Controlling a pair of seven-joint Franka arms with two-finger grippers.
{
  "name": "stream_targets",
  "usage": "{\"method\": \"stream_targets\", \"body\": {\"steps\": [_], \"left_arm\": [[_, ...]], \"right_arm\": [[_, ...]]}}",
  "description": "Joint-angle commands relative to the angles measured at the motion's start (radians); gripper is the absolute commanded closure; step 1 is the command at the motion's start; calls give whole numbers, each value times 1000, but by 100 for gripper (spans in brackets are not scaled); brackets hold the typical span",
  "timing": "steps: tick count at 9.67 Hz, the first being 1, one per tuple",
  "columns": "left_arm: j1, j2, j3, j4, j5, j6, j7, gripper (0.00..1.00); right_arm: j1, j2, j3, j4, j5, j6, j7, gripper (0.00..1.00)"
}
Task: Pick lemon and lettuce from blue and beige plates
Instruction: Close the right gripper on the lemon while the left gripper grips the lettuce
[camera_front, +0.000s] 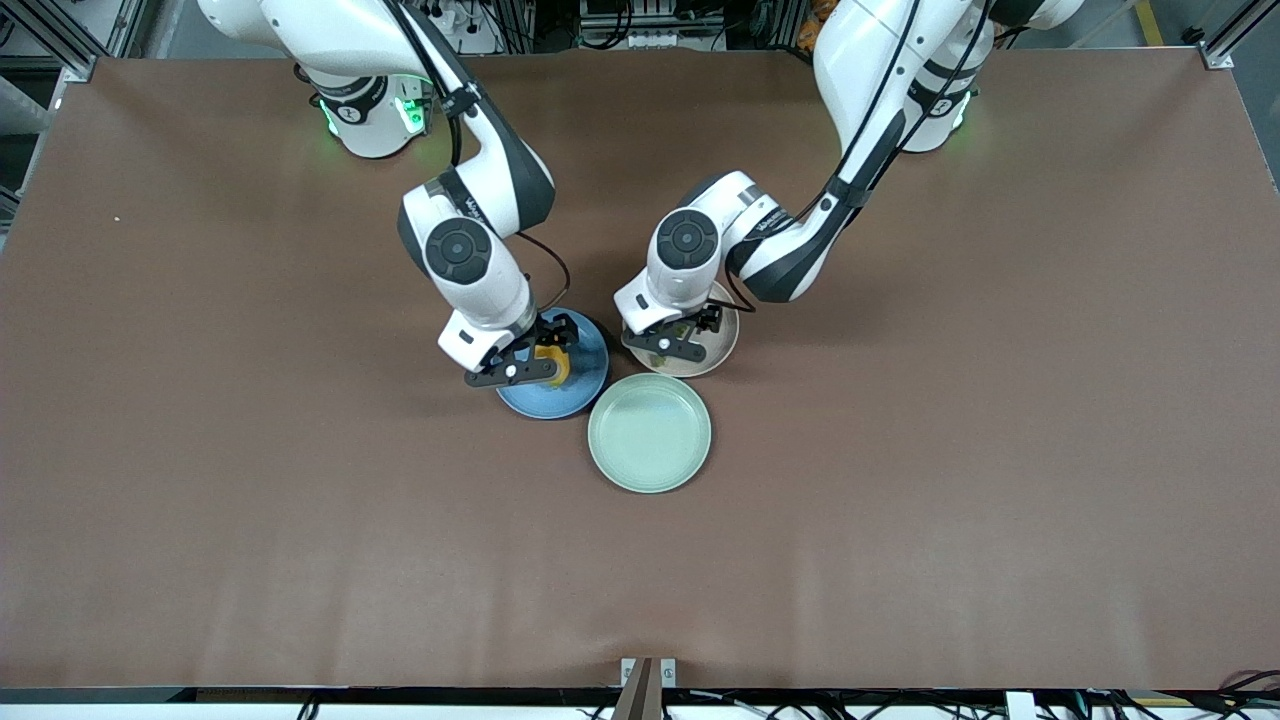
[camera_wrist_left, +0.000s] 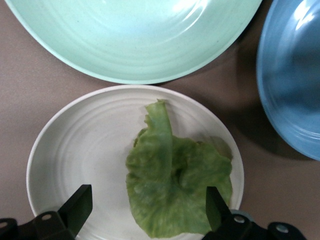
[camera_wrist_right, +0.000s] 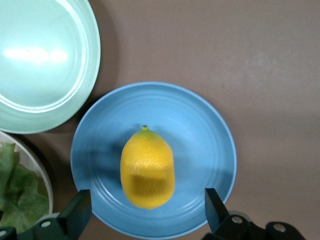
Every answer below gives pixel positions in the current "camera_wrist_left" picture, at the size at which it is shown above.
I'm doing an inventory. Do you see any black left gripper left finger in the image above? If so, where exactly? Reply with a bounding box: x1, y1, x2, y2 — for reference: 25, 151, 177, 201
0, 184, 94, 240

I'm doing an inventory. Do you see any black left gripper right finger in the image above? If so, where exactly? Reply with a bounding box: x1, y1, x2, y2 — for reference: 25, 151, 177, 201
201, 186, 307, 240

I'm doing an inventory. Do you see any green lettuce leaf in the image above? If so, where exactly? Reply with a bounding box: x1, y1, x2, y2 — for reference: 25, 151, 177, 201
124, 98, 234, 239

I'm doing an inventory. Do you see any beige plate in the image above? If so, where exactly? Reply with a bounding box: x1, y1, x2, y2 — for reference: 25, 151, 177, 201
26, 84, 245, 240

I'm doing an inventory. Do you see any blue plate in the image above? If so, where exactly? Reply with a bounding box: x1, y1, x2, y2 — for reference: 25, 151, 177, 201
255, 0, 320, 162

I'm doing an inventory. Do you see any light green plate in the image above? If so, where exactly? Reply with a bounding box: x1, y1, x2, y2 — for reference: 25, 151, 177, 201
3, 0, 264, 85

